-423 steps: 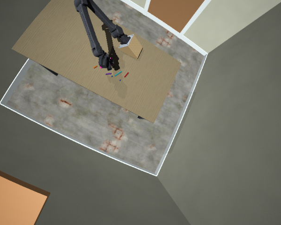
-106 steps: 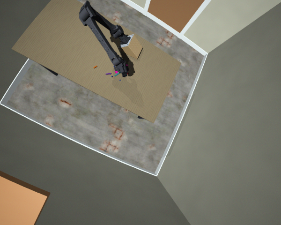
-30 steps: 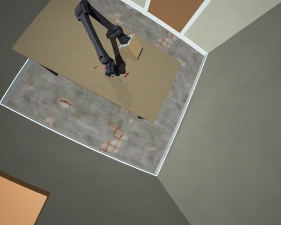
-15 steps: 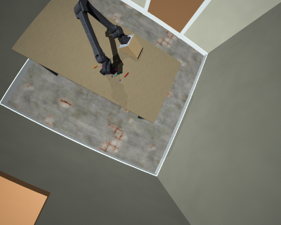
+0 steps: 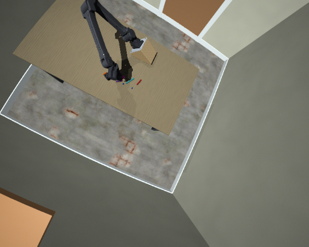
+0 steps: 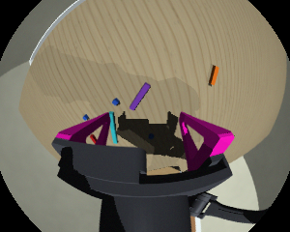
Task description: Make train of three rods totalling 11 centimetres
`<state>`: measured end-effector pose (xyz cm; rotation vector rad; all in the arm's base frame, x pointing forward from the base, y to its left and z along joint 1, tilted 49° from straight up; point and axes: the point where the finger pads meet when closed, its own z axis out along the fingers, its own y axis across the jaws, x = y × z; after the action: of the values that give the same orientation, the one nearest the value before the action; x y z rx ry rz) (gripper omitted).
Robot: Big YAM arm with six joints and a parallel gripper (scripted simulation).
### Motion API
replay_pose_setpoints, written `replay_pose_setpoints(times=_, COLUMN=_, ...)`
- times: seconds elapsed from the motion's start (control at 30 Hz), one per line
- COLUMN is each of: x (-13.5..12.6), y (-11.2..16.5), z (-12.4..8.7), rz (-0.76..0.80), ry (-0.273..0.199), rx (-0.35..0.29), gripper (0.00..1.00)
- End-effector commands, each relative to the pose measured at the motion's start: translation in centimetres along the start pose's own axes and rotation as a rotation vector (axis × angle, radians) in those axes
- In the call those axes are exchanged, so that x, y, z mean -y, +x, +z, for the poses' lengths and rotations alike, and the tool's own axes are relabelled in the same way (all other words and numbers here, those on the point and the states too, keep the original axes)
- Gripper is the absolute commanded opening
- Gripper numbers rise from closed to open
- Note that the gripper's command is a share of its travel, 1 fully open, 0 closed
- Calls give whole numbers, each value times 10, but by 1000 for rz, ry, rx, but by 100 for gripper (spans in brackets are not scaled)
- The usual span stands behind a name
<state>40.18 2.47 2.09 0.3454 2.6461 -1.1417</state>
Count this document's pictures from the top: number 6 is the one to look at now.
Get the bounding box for red rod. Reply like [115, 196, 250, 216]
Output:
[90, 134, 97, 143]

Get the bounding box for small blue cube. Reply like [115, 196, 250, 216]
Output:
[83, 114, 88, 121]
[112, 98, 119, 105]

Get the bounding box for purple rod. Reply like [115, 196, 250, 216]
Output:
[130, 82, 150, 110]

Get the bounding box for orange rod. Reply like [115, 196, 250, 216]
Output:
[209, 65, 219, 85]

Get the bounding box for turquoise rod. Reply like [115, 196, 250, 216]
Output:
[109, 111, 118, 144]

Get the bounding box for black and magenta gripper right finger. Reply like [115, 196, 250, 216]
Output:
[179, 112, 234, 171]

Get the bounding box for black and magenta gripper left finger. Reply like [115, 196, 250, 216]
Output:
[56, 112, 110, 146]

